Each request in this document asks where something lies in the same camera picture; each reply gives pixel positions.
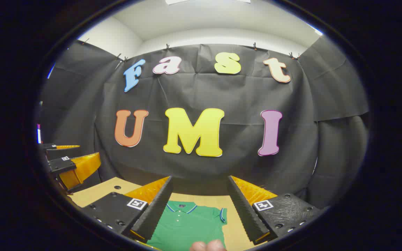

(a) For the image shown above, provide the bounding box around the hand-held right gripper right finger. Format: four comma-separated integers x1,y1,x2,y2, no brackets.
227,175,327,245

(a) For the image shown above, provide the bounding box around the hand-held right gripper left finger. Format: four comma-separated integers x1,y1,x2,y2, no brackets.
82,176,174,244

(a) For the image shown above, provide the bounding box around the black backdrop cloth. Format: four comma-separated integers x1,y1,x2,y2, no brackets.
37,35,370,210

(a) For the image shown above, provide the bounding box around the white ceiling light panel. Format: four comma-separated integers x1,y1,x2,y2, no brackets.
165,0,251,5

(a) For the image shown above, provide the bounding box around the green T-shirt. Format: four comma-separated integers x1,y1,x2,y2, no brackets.
147,200,228,251

